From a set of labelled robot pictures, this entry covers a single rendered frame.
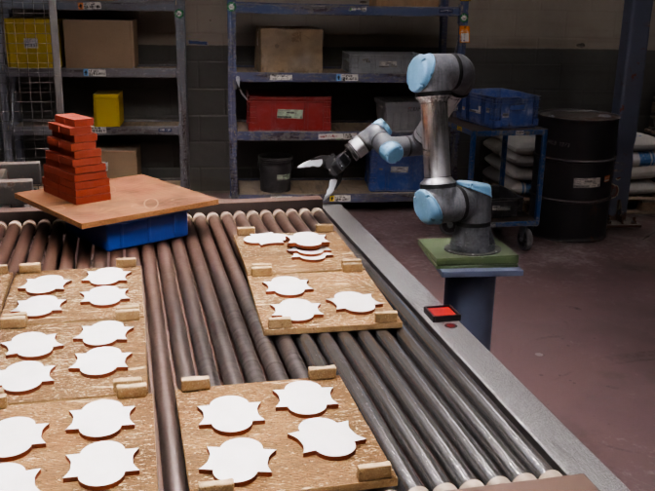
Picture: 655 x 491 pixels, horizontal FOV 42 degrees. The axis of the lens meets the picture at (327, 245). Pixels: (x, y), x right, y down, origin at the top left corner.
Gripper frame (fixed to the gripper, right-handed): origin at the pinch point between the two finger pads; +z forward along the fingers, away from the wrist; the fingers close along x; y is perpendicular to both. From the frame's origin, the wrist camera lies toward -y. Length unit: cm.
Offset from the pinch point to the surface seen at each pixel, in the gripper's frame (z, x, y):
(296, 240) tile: 14.4, -7.4, -42.1
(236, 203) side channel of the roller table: 25.9, 10.1, 16.1
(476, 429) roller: 6, -45, -148
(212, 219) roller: 35.5, 11.2, 4.2
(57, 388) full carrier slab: 69, 10, -131
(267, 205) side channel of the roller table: 17.2, 2.2, 18.0
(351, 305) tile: 12, -23, -90
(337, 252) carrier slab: 6.7, -18.5, -42.1
